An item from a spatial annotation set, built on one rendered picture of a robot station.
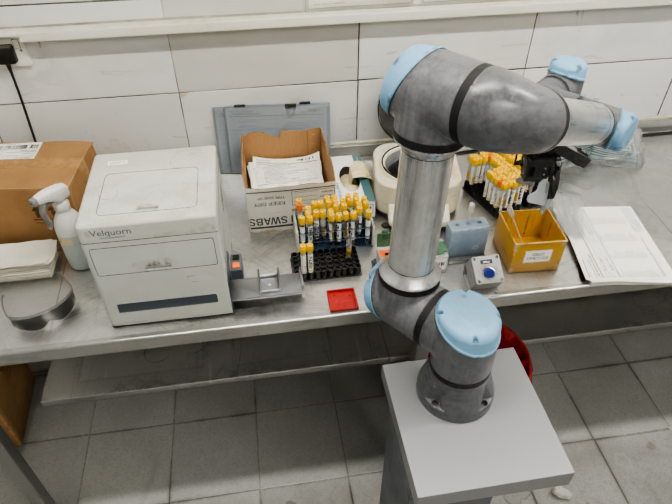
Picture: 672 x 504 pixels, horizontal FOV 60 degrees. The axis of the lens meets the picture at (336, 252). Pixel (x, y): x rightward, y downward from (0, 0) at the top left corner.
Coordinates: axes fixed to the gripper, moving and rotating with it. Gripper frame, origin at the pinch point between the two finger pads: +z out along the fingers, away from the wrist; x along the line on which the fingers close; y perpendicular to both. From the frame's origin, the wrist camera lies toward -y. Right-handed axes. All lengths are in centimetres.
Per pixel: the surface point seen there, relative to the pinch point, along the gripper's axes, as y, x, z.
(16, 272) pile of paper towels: 129, -4, 15
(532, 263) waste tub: 0.8, 6.5, 14.6
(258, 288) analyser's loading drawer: 69, 9, 14
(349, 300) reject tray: 48, 12, 17
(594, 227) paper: -22.2, -7.5, 16.3
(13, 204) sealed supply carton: 130, -18, 4
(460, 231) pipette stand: 18.4, -0.1, 8.1
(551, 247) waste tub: -2.9, 6.5, 9.6
